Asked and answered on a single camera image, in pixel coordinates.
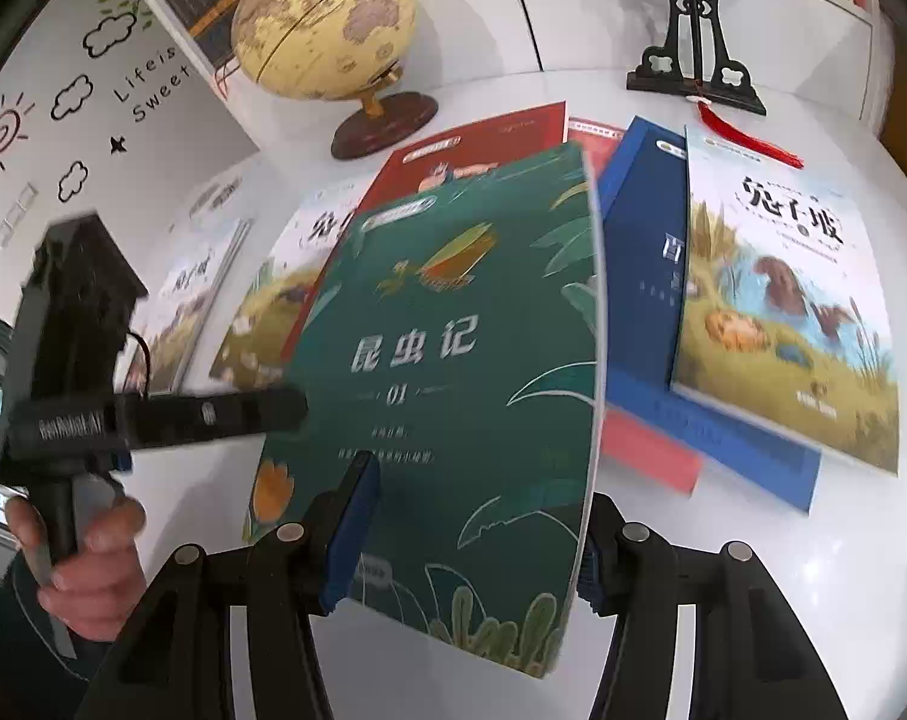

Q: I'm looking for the person left hand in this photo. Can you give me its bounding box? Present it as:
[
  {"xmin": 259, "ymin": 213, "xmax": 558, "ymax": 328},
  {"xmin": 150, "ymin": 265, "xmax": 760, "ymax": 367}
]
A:
[{"xmin": 38, "ymin": 496, "xmax": 147, "ymax": 642}]

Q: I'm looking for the rabbit book on right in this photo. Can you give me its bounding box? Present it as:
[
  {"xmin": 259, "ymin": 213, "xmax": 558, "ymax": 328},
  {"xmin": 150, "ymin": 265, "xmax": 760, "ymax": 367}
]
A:
[{"xmin": 671, "ymin": 124, "xmax": 899, "ymax": 473}]

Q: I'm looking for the rabbit book with figures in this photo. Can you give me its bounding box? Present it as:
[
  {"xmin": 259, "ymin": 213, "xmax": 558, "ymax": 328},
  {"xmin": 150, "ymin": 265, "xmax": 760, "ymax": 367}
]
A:
[{"xmin": 121, "ymin": 218, "xmax": 252, "ymax": 395}]

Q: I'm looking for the red tassel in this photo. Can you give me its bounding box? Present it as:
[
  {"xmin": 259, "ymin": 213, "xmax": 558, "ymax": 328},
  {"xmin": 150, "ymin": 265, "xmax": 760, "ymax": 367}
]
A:
[{"xmin": 688, "ymin": 94, "xmax": 805, "ymax": 169}]

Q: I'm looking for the rabbit book on left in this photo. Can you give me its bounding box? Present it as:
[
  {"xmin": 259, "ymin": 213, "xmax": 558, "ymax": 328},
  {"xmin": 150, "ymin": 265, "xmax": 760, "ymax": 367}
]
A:
[{"xmin": 209, "ymin": 181, "xmax": 366, "ymax": 390}]

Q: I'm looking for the antique yellow globe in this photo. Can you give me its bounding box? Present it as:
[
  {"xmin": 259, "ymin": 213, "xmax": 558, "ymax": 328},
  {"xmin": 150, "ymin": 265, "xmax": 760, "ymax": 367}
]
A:
[{"xmin": 230, "ymin": 0, "xmax": 439, "ymax": 161}]

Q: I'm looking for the bottom red book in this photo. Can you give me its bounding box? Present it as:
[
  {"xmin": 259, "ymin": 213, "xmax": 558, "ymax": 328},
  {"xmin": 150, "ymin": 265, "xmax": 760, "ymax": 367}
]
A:
[{"xmin": 569, "ymin": 117, "xmax": 702, "ymax": 494}]

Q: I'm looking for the plain blue book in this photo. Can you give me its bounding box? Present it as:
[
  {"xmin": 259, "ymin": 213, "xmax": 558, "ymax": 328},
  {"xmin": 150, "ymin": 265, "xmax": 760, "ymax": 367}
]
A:
[{"xmin": 598, "ymin": 117, "xmax": 821, "ymax": 512}]

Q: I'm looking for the black fan stand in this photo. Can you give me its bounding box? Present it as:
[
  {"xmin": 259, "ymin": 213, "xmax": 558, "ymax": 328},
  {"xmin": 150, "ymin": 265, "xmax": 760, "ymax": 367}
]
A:
[{"xmin": 625, "ymin": 0, "xmax": 767, "ymax": 115}]

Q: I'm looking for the red cover book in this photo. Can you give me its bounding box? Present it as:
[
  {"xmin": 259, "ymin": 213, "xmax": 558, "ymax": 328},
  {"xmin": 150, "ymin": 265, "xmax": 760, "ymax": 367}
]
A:
[{"xmin": 284, "ymin": 103, "xmax": 567, "ymax": 362}]

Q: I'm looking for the white bookshelf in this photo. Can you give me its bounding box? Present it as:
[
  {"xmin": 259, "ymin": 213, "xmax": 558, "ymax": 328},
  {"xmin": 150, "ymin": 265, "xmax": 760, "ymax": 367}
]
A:
[{"xmin": 144, "ymin": 0, "xmax": 894, "ymax": 146}]

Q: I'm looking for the green insect book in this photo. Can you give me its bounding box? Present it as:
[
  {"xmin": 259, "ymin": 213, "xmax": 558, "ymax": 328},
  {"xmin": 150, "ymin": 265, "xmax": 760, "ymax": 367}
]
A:
[{"xmin": 243, "ymin": 143, "xmax": 606, "ymax": 678}]

